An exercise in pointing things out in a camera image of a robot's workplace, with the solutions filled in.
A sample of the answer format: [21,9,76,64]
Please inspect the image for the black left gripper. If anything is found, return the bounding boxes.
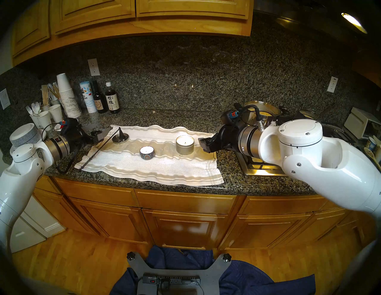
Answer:
[61,123,112,152]

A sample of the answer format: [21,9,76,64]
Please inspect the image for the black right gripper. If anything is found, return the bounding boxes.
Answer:
[199,123,247,153]

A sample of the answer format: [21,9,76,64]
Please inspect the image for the black candle snuffer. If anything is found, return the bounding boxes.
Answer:
[79,127,126,170]

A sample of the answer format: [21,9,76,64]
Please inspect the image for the large silver tin candle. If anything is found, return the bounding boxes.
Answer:
[176,135,195,155]

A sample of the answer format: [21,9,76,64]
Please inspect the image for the dark bottle brown label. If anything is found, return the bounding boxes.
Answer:
[92,80,108,114]

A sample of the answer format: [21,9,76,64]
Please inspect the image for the soy sauce bottle white label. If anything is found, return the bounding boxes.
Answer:
[105,82,121,114]

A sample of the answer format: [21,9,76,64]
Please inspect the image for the white salt canister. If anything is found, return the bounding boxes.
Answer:
[79,81,98,114]

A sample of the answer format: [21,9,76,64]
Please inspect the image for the tall stack of paper cups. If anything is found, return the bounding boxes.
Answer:
[56,73,81,119]

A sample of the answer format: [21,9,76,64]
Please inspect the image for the white striped kitchen towel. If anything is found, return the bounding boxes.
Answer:
[74,125,224,186]

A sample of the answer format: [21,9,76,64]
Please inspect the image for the bundle of wrapped chopsticks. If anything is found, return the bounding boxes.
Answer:
[48,82,61,100]

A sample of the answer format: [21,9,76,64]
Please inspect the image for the wooden lower cabinets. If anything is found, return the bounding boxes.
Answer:
[33,175,381,251]

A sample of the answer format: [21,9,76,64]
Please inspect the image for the wooden cabinets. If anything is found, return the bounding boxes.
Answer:
[11,0,254,66]
[33,175,381,251]

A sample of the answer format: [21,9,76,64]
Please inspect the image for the stainless steel pot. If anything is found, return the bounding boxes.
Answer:
[234,101,282,127]

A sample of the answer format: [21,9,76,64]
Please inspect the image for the dark pan with lid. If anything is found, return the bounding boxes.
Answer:
[295,109,320,121]

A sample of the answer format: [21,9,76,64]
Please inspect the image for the wooden upper cabinets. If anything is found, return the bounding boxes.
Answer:
[11,0,254,66]

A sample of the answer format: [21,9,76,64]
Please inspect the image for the dark blue cloth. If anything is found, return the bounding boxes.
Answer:
[110,245,316,295]

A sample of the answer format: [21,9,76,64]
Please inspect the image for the black power strip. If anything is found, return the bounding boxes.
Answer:
[142,274,200,286]

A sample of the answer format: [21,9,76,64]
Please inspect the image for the white countertop appliance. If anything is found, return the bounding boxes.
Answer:
[344,107,381,140]

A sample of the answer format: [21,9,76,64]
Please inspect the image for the black range hood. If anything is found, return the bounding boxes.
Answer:
[253,0,381,69]

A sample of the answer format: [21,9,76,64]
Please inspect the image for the range hood lamp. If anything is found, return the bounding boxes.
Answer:
[341,12,368,34]

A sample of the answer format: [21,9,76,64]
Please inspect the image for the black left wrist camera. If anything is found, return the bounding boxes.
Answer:
[60,118,79,131]

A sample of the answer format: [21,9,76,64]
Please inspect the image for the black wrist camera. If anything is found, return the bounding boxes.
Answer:
[221,109,241,125]
[60,118,79,131]

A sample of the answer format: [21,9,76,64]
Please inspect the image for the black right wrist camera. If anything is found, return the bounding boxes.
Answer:
[221,109,241,125]

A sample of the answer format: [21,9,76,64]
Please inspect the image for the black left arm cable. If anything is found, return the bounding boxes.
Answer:
[42,122,80,175]

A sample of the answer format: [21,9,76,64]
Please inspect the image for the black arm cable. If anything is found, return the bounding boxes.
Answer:
[42,122,80,175]
[238,104,265,131]

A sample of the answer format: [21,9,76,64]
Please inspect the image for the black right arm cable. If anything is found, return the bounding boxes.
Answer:
[238,104,265,131]

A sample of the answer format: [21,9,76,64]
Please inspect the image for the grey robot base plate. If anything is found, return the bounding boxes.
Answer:
[127,252,232,295]

